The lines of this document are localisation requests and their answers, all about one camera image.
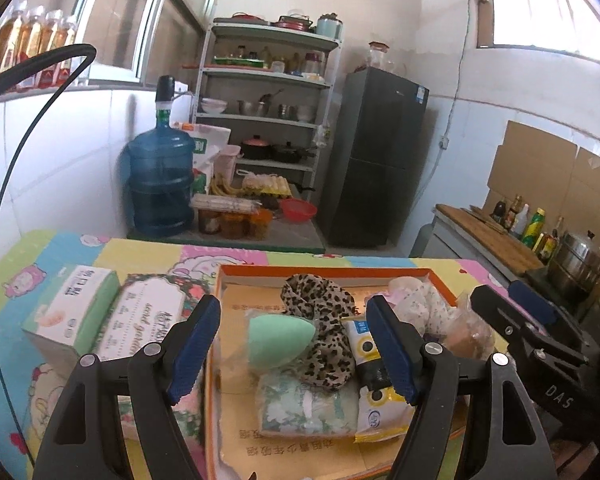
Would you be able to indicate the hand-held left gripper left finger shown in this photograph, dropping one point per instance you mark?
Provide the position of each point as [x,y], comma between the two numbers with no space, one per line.
[195,350]

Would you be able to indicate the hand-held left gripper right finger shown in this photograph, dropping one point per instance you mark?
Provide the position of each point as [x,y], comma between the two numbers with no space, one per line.
[395,350]

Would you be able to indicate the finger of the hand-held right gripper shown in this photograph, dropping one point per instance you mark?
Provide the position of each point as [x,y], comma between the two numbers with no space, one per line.
[532,305]
[500,315]

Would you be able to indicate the cream floral scrunchie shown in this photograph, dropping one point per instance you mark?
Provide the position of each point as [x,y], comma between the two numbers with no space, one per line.
[422,302]

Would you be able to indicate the cream plush toy pink bow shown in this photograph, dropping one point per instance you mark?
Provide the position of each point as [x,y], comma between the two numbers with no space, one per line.
[402,286]

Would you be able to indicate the leopard print scrunchie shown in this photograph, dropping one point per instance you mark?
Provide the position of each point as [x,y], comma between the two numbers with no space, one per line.
[325,355]

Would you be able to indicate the green makeup sponge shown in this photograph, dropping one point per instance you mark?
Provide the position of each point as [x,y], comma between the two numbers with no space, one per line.
[272,340]

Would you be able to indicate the orange gold cardboard box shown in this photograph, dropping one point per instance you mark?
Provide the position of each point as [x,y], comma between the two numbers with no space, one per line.
[260,290]

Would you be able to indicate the green white tissue pack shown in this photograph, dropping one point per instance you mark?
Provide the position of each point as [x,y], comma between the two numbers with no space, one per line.
[305,405]

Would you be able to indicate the steel steamer pot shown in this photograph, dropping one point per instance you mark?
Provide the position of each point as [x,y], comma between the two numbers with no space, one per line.
[577,260]

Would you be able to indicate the floral tissue box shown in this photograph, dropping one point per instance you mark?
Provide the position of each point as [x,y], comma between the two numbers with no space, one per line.
[140,310]

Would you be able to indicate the row of sauce bottles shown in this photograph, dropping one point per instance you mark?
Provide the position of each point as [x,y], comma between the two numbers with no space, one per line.
[534,225]

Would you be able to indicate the wooden cutting board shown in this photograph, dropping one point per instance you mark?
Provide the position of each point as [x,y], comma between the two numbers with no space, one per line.
[485,235]

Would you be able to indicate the grey kitchen counter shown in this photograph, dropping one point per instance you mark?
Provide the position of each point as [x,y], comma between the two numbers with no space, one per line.
[442,245]

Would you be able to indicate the green white mask box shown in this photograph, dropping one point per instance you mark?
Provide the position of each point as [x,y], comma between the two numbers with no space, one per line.
[75,305]

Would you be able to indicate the jar of orange preserve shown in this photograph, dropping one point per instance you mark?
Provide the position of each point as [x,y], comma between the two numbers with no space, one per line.
[209,220]
[261,222]
[232,225]

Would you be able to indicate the cardboard sheet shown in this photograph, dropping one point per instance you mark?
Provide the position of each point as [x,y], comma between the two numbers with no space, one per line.
[540,170]

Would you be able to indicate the low concrete platform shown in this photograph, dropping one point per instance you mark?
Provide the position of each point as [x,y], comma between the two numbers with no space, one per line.
[290,240]

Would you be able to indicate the dried noodle packet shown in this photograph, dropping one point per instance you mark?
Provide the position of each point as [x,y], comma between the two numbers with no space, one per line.
[225,205]

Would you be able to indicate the bunch of bananas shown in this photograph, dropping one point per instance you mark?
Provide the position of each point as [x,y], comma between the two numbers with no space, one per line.
[222,187]

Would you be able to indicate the blue water jug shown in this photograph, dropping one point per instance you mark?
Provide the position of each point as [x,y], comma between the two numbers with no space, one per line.
[160,185]

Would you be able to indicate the colourful printed blanket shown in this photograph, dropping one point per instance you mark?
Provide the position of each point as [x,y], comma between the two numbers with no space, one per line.
[55,250]

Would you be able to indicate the red colander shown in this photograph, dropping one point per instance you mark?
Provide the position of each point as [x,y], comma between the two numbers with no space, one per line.
[296,208]

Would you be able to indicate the egg tray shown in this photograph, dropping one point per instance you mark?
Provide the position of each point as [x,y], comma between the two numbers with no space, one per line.
[267,185]

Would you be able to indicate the pale pink plastic container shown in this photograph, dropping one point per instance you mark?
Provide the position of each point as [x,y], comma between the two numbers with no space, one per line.
[227,165]

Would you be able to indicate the dark grey refrigerator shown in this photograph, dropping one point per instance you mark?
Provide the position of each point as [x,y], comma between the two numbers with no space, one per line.
[375,160]

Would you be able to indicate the white flour bag green label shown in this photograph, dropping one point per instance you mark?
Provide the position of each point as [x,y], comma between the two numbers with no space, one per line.
[205,155]

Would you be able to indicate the black pot red lid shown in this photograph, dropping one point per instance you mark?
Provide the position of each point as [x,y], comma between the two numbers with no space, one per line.
[256,147]

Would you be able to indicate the black wok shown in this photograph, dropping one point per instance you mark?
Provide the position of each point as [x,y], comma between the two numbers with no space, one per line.
[292,152]

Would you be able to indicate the hanging rag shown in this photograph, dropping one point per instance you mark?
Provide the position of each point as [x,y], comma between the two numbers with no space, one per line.
[322,135]

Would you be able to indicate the stacked white bowls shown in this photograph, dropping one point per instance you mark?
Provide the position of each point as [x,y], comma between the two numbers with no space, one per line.
[214,105]

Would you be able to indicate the steel pot with ladle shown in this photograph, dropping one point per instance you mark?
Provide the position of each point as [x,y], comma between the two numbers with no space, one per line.
[255,106]

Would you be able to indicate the stack of small bowls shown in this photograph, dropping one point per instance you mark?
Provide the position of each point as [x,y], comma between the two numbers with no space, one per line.
[305,112]

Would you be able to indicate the steel cups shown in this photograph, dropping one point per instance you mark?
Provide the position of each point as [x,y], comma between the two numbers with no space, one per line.
[283,111]

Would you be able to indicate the black water pump dispenser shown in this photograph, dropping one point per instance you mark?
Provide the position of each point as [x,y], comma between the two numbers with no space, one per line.
[166,87]

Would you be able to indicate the white metal shelf rack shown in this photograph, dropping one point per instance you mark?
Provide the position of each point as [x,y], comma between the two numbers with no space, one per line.
[265,74]

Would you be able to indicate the large glass jar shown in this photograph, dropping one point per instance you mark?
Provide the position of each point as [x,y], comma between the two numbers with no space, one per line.
[377,55]

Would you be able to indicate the green tray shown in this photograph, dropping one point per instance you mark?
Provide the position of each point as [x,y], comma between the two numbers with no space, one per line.
[240,61]

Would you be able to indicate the small high window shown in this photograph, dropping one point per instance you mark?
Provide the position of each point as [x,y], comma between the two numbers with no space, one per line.
[540,10]

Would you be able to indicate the small white jar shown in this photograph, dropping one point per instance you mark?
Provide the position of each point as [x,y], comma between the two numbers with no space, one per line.
[277,66]

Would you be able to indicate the red-lidded clear jar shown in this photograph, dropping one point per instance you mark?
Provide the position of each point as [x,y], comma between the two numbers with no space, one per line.
[314,62]

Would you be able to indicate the white sliding window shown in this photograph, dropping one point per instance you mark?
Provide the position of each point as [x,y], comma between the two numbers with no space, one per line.
[147,35]

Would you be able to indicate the teal storage jar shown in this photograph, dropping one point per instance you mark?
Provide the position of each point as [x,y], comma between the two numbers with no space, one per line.
[330,27]

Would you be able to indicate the red flat lid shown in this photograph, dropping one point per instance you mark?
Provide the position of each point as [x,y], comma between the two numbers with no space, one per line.
[245,16]

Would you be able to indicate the red cooking pot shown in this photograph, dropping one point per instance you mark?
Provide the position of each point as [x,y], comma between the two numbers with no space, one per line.
[292,21]

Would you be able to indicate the wall socket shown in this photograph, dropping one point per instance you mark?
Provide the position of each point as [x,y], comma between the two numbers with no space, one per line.
[445,142]

